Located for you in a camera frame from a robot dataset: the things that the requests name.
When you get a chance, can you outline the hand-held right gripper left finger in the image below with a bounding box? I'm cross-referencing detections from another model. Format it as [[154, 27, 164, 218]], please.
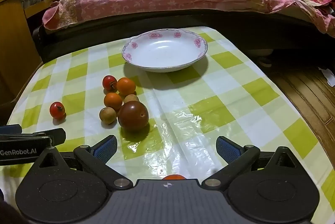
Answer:
[[31, 135, 133, 190]]

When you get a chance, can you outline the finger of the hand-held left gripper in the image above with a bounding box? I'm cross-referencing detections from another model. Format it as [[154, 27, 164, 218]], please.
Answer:
[[0, 124, 23, 135], [31, 128, 66, 146]]

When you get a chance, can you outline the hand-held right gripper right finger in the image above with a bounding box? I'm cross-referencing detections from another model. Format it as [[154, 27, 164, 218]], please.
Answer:
[[201, 136, 303, 190]]

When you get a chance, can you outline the red cherry tomato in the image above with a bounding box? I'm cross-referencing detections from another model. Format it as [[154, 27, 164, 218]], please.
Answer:
[[102, 75, 118, 91], [49, 101, 66, 119]]

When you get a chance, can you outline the large dark red tomato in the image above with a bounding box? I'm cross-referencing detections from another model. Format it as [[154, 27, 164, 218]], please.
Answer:
[[118, 101, 149, 132]]

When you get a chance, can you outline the white floral rimmed plate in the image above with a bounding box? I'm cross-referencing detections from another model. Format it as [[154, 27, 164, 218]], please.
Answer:
[[122, 28, 208, 73]]

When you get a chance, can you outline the brown wooden cabinet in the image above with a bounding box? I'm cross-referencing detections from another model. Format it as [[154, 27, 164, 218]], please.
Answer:
[[0, 0, 66, 109]]

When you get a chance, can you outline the light slipper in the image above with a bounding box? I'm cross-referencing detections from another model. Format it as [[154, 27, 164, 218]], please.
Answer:
[[258, 56, 274, 68]]

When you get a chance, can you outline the white crumpled paper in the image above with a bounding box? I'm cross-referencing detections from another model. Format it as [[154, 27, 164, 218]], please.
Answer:
[[319, 67, 335, 87]]

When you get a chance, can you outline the dark bed frame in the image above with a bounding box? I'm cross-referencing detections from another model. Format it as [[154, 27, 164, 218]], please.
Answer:
[[33, 8, 335, 62]]

